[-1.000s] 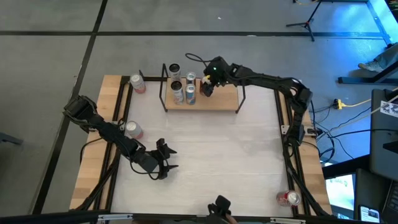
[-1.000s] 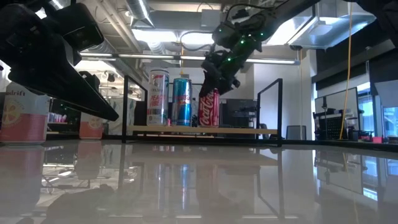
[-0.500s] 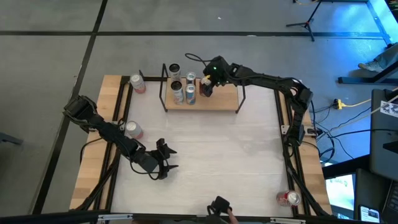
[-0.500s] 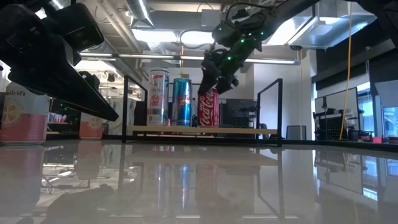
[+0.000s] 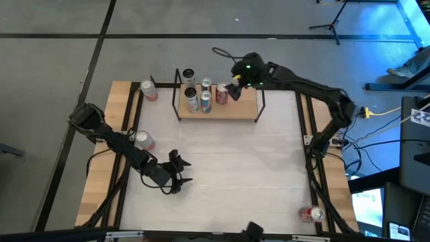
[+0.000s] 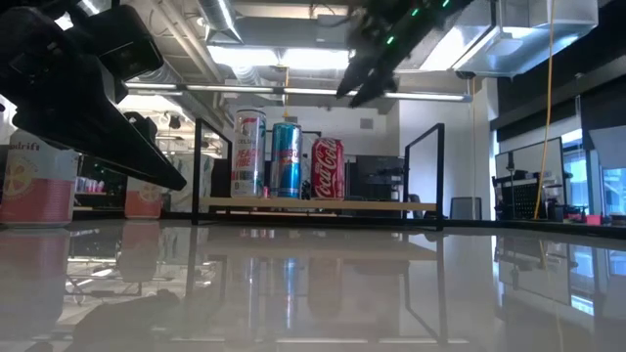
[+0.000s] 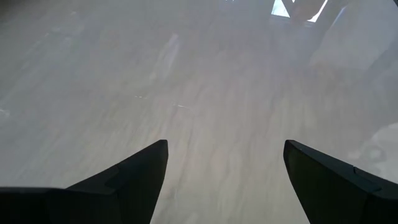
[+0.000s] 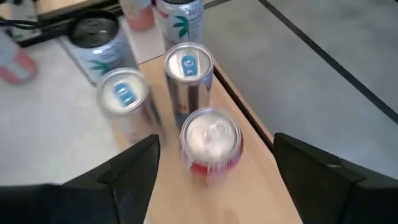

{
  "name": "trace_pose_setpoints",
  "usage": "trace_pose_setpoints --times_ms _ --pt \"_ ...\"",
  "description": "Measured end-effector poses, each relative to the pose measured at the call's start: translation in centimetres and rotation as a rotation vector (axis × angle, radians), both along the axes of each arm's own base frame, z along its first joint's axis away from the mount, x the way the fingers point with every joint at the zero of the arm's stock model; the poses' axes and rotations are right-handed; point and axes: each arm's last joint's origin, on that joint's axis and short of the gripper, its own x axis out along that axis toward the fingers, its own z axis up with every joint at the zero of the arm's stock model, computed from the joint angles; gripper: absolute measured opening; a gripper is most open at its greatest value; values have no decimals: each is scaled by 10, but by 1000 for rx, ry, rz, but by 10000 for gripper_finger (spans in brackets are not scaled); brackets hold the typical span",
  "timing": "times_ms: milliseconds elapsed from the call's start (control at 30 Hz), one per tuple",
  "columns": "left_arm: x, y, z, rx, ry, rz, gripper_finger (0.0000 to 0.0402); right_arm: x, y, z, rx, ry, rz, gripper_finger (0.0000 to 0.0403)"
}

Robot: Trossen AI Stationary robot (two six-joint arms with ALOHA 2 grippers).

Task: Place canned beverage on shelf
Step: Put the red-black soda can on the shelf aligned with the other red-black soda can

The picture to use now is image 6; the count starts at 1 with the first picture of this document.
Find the short silver flexible duct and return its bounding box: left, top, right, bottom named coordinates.
left=198, top=0, right=245, bottom=44

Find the black pegboard rack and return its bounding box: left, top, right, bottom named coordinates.
left=492, top=168, right=542, bottom=221

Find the black cabinet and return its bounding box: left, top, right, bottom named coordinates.
left=344, top=154, right=407, bottom=201

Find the white Celsius peach can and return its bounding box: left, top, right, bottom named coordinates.
left=230, top=108, right=268, bottom=198

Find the silver round ventilation duct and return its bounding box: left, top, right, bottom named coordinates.
left=54, top=0, right=226, bottom=128

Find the wooden shelf with black frame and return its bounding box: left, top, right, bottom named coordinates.
left=191, top=116, right=446, bottom=233

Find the white pink Spindrift can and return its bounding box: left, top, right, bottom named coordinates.
left=0, top=129, right=80, bottom=229
left=123, top=176, right=164, bottom=220

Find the red Coca-Cola can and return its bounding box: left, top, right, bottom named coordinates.
left=311, top=137, right=346, bottom=201

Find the hanging yellow cable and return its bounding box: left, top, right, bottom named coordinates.
left=532, top=0, right=557, bottom=221

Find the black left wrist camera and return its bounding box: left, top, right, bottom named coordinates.
left=95, top=4, right=165, bottom=83

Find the bright ceiling light panel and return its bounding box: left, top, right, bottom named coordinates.
left=207, top=46, right=353, bottom=70

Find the grey waste bin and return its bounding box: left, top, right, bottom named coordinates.
left=449, top=197, right=483, bottom=221

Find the white blue patterned sheet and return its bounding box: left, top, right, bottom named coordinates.
left=165, top=154, right=216, bottom=214

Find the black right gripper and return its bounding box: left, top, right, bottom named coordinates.
left=335, top=0, right=431, bottom=109

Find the black-framed glass panel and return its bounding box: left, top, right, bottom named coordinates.
left=494, top=137, right=566, bottom=221

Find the blue silver Red Bull can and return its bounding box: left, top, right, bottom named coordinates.
left=269, top=121, right=303, bottom=199

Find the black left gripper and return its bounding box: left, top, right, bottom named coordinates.
left=0, top=7, right=188, bottom=193

